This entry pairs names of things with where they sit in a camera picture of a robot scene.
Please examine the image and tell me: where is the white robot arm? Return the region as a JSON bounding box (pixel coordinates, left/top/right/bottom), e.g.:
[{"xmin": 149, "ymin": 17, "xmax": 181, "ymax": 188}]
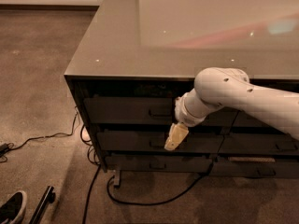
[{"xmin": 164, "ymin": 67, "xmax": 299, "ymax": 151}]

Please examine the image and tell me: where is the black power adapter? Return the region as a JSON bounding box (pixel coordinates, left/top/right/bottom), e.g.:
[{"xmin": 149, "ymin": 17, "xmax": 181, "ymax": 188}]
[{"xmin": 0, "ymin": 144, "xmax": 9, "ymax": 155}]

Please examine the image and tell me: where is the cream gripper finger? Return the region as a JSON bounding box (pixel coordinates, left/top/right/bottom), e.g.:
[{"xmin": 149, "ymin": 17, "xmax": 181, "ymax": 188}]
[{"xmin": 164, "ymin": 123, "xmax": 189, "ymax": 151}]

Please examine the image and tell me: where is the black and white shoe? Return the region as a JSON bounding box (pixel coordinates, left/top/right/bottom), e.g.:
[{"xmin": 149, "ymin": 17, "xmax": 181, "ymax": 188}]
[{"xmin": 0, "ymin": 190, "xmax": 27, "ymax": 224}]

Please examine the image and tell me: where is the thin black power cable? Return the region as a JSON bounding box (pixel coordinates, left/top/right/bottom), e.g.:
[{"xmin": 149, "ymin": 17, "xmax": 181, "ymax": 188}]
[{"xmin": 0, "ymin": 106, "xmax": 80, "ymax": 164}]

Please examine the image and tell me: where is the black metal bar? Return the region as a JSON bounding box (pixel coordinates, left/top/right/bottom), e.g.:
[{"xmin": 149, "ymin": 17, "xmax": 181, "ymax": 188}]
[{"xmin": 29, "ymin": 186, "xmax": 56, "ymax": 224}]

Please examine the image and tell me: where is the grey drawer cabinet counter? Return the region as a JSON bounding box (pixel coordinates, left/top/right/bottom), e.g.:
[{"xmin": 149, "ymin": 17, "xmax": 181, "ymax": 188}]
[{"xmin": 64, "ymin": 0, "xmax": 299, "ymax": 175}]

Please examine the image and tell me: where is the grey drawer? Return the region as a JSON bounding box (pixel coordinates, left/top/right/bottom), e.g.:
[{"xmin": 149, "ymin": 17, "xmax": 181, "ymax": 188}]
[
  {"xmin": 233, "ymin": 111, "xmax": 267, "ymax": 128},
  {"xmin": 210, "ymin": 157, "xmax": 299, "ymax": 178},
  {"xmin": 83, "ymin": 96, "xmax": 242, "ymax": 128},
  {"xmin": 220, "ymin": 133, "xmax": 299, "ymax": 156},
  {"xmin": 97, "ymin": 131, "xmax": 222, "ymax": 153},
  {"xmin": 106, "ymin": 155, "xmax": 212, "ymax": 173}
]

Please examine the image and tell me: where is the black vertical floor cable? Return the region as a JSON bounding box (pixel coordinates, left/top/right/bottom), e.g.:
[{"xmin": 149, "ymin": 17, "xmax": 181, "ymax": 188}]
[{"xmin": 79, "ymin": 124, "xmax": 102, "ymax": 224}]

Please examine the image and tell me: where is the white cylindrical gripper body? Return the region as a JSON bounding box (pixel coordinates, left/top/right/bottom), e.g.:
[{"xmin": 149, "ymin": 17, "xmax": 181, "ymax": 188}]
[{"xmin": 175, "ymin": 94, "xmax": 205, "ymax": 127}]

